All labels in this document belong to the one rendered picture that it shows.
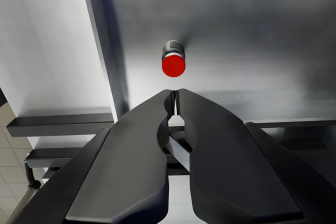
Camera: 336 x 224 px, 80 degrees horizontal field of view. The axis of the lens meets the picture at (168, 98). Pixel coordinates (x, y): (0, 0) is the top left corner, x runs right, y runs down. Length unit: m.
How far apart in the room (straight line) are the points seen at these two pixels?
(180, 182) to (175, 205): 0.06
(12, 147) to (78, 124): 1.67
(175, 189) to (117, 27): 0.26
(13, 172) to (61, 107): 1.88
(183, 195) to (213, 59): 0.24
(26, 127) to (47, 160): 0.06
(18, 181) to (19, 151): 0.38
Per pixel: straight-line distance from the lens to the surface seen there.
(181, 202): 0.39
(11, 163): 2.07
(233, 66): 0.23
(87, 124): 0.26
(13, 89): 0.30
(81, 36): 0.24
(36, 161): 0.34
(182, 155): 0.24
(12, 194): 2.40
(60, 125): 0.28
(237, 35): 0.22
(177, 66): 0.17
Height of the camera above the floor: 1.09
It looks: 59 degrees down
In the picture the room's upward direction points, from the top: 179 degrees counter-clockwise
